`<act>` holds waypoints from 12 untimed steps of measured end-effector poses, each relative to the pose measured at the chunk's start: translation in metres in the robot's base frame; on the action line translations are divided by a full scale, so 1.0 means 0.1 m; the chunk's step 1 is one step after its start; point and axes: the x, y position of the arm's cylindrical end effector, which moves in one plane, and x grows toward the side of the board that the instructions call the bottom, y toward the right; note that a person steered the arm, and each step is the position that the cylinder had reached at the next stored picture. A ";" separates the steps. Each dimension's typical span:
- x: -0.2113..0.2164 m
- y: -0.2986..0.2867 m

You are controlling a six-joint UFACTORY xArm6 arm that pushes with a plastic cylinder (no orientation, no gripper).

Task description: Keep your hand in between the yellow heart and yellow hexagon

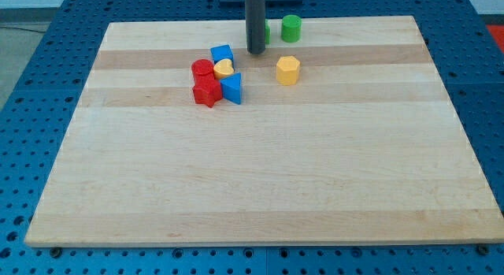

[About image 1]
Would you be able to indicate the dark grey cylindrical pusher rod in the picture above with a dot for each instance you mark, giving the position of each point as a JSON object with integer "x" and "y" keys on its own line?
{"x": 255, "y": 26}

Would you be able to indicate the yellow heart block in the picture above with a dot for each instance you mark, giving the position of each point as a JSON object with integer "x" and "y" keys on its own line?
{"x": 223, "y": 68}

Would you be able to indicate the yellow hexagon block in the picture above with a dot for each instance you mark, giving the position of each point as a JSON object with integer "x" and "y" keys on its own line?
{"x": 287, "y": 70}

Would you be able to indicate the green block behind rod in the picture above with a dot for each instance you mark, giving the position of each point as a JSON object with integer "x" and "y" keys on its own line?
{"x": 267, "y": 32}

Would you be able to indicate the green cylinder block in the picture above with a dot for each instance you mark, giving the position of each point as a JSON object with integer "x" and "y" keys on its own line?
{"x": 291, "y": 26}

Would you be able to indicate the blue cube block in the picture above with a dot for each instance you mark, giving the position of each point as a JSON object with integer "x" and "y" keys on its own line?
{"x": 221, "y": 52}

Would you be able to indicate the red cylinder block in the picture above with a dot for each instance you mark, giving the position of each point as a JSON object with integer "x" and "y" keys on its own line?
{"x": 202, "y": 69}

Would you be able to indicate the blue triangle block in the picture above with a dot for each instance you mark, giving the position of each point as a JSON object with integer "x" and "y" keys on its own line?
{"x": 232, "y": 88}

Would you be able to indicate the red star block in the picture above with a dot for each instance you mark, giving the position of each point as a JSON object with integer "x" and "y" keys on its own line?
{"x": 207, "y": 90}

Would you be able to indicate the light wooden board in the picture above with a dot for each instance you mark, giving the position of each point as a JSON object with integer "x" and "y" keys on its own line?
{"x": 365, "y": 149}

